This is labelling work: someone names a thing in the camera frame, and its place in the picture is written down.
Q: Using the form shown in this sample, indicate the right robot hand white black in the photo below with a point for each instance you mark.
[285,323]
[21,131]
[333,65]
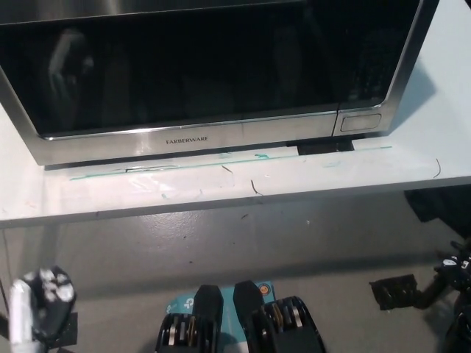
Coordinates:
[454,266]

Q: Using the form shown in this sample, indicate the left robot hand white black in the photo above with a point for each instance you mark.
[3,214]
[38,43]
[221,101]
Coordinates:
[51,298]

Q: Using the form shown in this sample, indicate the stainless steel Farberware microwave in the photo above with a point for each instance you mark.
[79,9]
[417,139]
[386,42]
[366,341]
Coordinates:
[364,73]

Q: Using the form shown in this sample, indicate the black floor tape patch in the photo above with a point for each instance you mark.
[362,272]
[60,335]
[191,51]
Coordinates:
[393,292]
[70,329]

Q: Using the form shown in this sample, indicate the teal cardboard box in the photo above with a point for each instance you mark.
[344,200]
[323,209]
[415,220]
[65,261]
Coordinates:
[230,316]

